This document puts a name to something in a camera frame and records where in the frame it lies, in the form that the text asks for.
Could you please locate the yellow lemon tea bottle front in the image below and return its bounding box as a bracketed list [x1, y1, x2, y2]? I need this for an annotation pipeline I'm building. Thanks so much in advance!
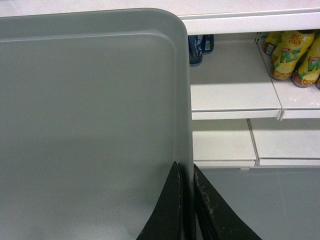
[291, 35, 320, 88]

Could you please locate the grey rectangular serving tray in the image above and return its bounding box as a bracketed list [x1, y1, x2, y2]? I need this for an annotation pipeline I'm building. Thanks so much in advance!
[0, 8, 196, 240]

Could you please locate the yellow lemon tea bottle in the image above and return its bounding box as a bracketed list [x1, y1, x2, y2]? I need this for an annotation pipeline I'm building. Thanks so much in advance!
[291, 35, 320, 88]
[271, 29, 315, 81]

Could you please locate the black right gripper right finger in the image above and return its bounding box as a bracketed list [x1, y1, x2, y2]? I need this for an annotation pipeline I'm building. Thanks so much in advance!
[193, 165, 261, 240]

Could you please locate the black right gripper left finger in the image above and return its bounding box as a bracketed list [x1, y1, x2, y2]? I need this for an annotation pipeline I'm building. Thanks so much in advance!
[137, 162, 183, 240]

